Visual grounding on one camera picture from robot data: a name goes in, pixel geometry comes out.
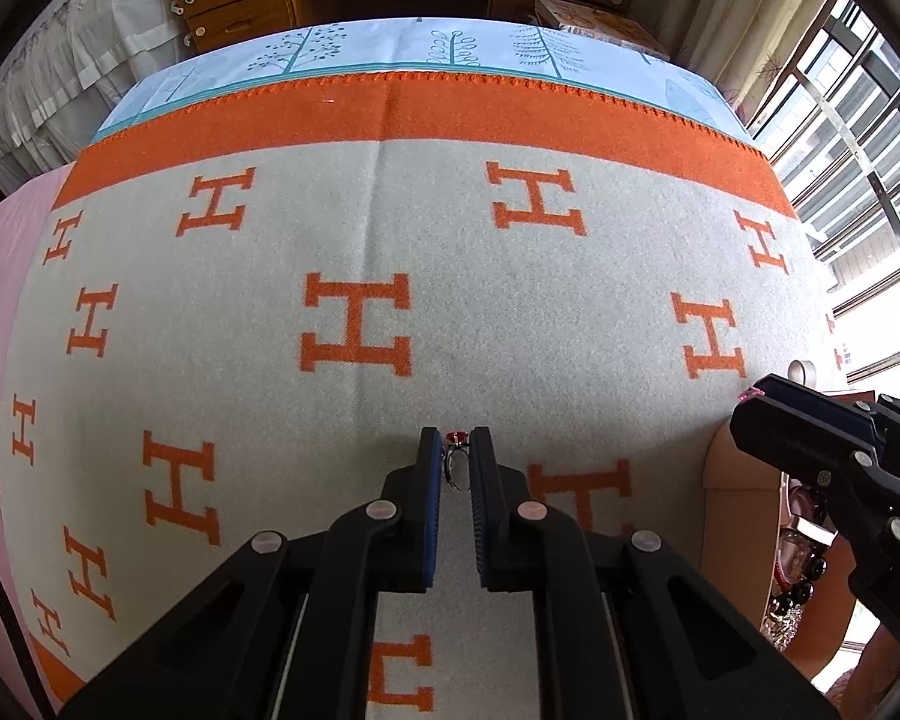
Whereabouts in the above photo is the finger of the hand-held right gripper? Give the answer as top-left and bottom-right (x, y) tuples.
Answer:
(765, 375), (900, 492)
(729, 394), (900, 571)

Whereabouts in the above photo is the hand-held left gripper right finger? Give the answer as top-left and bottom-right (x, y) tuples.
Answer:
(469, 426), (841, 720)

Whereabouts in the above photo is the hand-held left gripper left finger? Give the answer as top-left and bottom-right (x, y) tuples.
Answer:
(60, 427), (445, 720)

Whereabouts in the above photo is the red gem ring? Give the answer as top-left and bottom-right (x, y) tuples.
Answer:
(441, 431), (472, 492)

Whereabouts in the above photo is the black bead bracelet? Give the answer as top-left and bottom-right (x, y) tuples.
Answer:
(769, 484), (833, 616)

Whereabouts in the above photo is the peach pink box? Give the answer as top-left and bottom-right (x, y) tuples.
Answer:
(701, 388), (867, 691)

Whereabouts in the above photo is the rhinestone necklace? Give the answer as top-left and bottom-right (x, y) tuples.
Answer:
(765, 607), (803, 650)

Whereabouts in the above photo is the red cord bracelet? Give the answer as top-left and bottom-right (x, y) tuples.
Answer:
(772, 536), (796, 593)

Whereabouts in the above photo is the person's right forearm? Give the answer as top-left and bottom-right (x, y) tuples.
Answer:
(844, 626), (900, 720)

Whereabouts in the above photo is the metal window grille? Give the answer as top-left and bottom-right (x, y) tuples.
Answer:
(746, 0), (900, 391)

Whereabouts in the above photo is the orange grey printed blanket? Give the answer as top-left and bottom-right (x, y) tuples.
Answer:
(0, 71), (848, 720)

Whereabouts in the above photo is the pale floral curtain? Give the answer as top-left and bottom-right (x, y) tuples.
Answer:
(645, 0), (841, 121)

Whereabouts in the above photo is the orange printed flat box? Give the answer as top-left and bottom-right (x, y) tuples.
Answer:
(532, 0), (672, 65)

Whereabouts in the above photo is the light blue tree-print sheet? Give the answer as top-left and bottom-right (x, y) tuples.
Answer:
(90, 15), (755, 147)

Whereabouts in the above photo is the white lace cloth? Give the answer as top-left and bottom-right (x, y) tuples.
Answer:
(0, 0), (196, 188)

